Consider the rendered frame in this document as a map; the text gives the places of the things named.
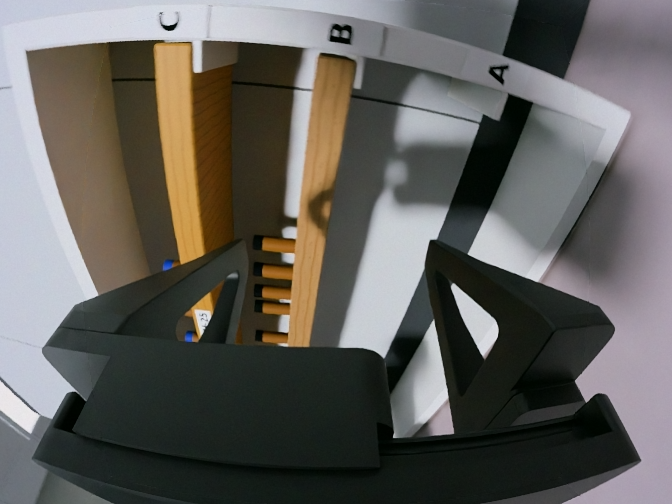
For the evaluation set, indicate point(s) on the light grey wall panel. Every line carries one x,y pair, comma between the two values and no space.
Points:
415,164

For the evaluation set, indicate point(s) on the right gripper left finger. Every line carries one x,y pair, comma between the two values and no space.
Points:
151,307

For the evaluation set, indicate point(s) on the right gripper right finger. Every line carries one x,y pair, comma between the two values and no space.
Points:
545,336

